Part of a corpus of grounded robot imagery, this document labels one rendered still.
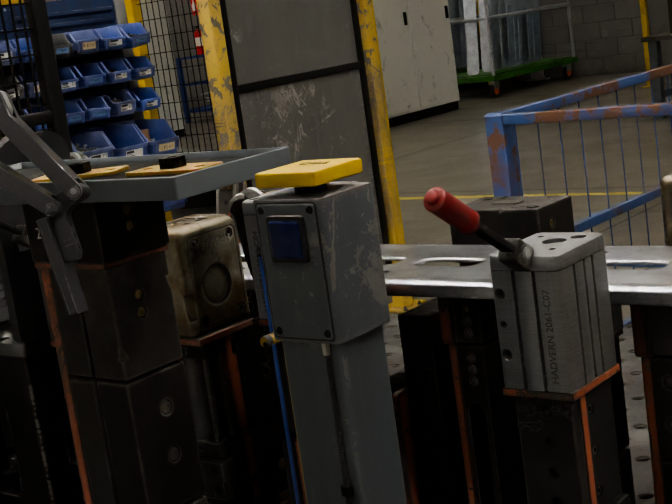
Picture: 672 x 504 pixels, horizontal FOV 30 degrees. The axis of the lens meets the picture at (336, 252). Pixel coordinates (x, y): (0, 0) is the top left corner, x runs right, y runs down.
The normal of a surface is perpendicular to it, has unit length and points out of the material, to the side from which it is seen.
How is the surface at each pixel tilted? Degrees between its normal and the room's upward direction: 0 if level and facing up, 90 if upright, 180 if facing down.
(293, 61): 92
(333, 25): 91
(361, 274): 90
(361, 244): 90
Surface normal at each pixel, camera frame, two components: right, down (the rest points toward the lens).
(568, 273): 0.77, 0.01
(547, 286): -0.62, 0.23
